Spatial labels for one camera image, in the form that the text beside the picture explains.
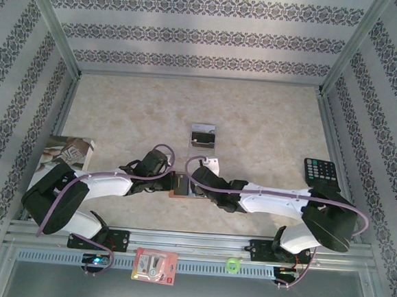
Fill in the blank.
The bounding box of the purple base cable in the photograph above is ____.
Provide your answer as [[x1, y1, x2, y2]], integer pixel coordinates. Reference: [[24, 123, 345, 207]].
[[275, 246, 319, 292], [70, 237, 119, 279]]

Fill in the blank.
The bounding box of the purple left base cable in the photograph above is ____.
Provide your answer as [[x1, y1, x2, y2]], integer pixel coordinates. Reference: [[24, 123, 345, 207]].
[[70, 237, 119, 279]]

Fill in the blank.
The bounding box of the black calculator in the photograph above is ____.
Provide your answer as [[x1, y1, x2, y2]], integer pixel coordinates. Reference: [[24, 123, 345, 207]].
[[301, 157, 344, 193]]

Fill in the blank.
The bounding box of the red blister pack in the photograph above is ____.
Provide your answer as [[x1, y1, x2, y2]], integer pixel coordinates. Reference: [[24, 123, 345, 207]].
[[130, 246, 180, 286]]

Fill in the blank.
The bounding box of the green plastic ring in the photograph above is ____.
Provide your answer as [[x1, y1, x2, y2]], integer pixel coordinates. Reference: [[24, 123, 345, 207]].
[[225, 256, 243, 274]]

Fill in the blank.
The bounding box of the grey slotted cable duct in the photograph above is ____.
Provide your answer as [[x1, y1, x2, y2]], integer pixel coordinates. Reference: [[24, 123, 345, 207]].
[[16, 246, 276, 281]]

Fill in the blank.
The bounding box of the circuit board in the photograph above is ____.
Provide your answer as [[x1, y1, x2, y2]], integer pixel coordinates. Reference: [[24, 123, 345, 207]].
[[82, 252, 112, 267], [276, 266, 302, 278]]

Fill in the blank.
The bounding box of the book with bread cover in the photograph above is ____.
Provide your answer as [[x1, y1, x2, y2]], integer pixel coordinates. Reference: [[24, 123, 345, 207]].
[[34, 133, 96, 178]]

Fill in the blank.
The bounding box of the aluminium side rail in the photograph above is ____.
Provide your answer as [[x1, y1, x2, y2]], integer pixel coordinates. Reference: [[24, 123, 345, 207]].
[[304, 91, 385, 248], [49, 73, 83, 140]]

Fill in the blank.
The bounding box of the aluminium back rail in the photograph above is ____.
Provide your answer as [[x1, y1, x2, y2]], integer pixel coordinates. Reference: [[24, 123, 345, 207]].
[[76, 65, 324, 94]]

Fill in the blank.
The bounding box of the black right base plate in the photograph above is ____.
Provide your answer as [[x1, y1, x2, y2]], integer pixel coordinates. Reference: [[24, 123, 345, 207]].
[[248, 238, 319, 268]]

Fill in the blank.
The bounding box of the dark credit card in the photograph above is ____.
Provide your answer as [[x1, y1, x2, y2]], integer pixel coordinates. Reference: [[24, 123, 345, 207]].
[[170, 173, 192, 195]]

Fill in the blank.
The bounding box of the aluminium frame post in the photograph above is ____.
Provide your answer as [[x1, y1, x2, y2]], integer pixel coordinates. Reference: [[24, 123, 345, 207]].
[[317, 0, 394, 102], [11, 0, 89, 78]]

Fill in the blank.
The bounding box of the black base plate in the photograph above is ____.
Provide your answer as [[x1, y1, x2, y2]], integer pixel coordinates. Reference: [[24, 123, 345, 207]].
[[67, 225, 132, 254], [248, 238, 319, 268]]

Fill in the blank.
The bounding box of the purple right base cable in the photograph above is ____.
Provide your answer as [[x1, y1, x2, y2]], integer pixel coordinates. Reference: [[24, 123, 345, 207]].
[[275, 246, 319, 292]]

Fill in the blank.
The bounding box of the left circuit board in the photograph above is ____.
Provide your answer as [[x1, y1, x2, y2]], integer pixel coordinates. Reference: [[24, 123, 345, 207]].
[[82, 252, 112, 267]]

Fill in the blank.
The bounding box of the clear acrylic card stand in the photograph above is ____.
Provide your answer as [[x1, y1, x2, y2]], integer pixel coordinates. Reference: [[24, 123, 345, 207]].
[[185, 121, 220, 161]]

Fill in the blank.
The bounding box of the aluminium mounting rail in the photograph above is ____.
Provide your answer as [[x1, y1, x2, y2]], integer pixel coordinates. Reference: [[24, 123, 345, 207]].
[[3, 217, 374, 273]]

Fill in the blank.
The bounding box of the right circuit board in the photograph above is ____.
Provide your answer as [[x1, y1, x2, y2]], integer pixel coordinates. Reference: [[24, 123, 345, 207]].
[[276, 266, 302, 278]]

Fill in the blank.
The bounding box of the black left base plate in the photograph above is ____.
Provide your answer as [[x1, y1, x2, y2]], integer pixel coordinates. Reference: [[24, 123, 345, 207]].
[[67, 225, 132, 254]]

